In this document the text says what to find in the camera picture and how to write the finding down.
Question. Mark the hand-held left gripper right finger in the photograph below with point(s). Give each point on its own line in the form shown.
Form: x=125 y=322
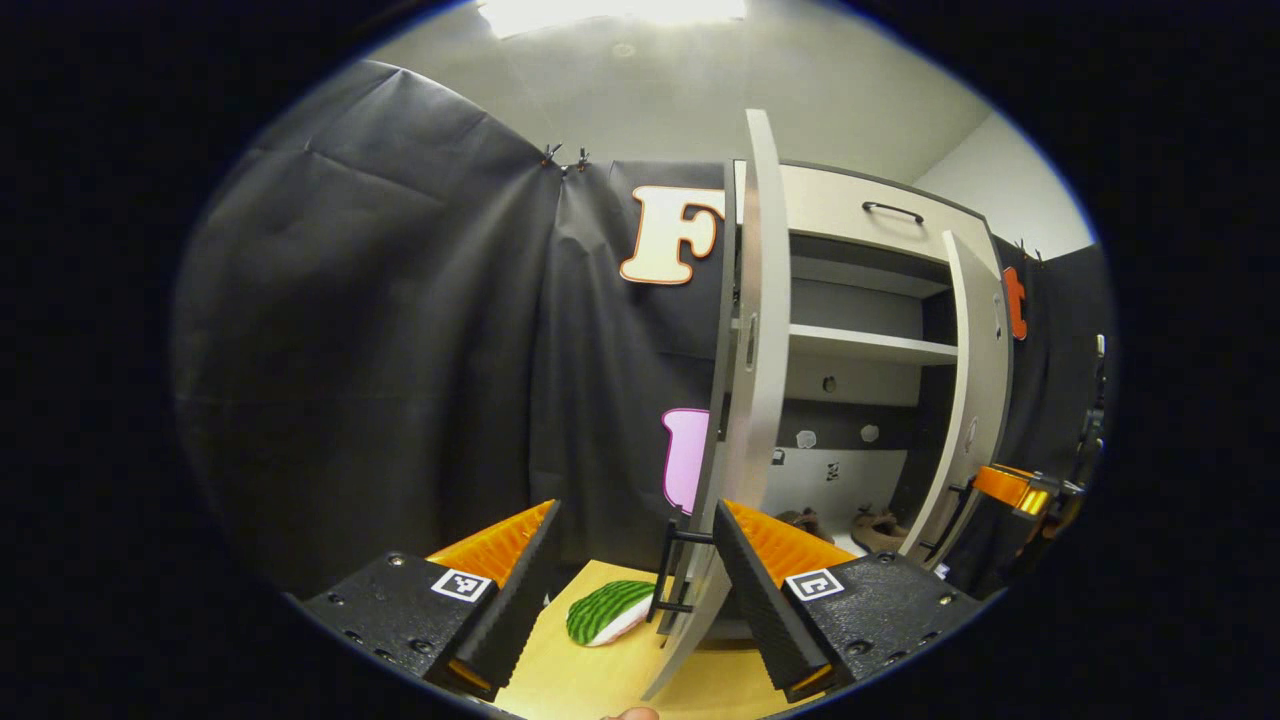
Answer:
x=760 y=600

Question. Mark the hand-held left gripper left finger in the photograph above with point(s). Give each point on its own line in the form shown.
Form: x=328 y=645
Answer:
x=518 y=600

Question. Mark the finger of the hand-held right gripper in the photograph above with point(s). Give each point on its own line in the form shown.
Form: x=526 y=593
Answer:
x=1005 y=487

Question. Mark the brown fuzzy shoe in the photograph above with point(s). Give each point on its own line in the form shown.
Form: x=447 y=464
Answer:
x=808 y=522
x=880 y=530

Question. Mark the white shoe cabinet door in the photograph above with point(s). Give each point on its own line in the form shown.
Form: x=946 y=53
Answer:
x=765 y=350
x=975 y=380

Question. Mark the white and grey shoe cabinet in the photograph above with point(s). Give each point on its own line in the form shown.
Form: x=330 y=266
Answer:
x=850 y=480

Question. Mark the watermelon slice plush toy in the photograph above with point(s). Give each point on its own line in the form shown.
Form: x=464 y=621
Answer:
x=605 y=610

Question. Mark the black backdrop cloth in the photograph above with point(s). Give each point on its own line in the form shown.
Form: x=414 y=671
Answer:
x=350 y=350

